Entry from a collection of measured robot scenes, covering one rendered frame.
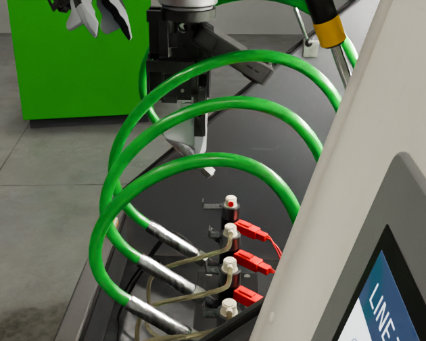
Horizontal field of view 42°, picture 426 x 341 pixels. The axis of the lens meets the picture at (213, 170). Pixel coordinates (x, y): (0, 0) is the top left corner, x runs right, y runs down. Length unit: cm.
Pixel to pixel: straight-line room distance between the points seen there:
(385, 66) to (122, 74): 388
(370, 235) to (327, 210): 9
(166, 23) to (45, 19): 338
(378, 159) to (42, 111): 402
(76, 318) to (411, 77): 74
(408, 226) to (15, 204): 312
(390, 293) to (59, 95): 403
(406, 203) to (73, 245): 266
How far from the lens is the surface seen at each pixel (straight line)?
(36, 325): 243
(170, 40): 74
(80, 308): 95
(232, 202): 82
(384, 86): 32
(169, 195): 119
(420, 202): 24
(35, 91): 422
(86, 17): 95
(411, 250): 23
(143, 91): 92
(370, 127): 33
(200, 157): 53
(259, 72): 74
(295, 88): 110
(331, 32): 42
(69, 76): 418
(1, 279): 272
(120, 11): 101
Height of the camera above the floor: 155
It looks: 26 degrees down
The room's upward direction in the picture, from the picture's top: 1 degrees clockwise
